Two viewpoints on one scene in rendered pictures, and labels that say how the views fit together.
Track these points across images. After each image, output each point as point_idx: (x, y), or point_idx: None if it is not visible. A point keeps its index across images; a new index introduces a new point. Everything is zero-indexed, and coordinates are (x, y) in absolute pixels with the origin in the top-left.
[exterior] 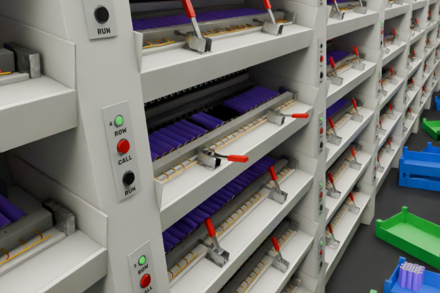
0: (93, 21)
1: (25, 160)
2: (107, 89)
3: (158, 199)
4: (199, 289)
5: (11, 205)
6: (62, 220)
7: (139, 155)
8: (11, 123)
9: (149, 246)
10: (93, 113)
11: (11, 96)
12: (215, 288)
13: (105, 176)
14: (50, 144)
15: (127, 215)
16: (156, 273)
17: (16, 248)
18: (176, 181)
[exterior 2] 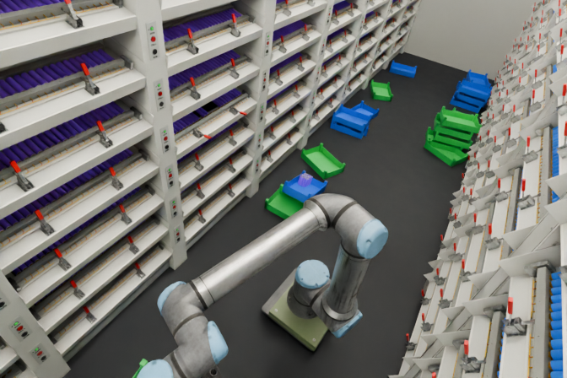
0: (159, 106)
1: None
2: (161, 123)
3: (175, 151)
4: (190, 178)
5: (128, 149)
6: (145, 157)
7: (170, 139)
8: (137, 137)
9: (172, 165)
10: (157, 131)
11: (136, 129)
12: (197, 178)
13: (159, 147)
14: None
15: (165, 157)
16: (174, 173)
17: (132, 164)
18: (183, 143)
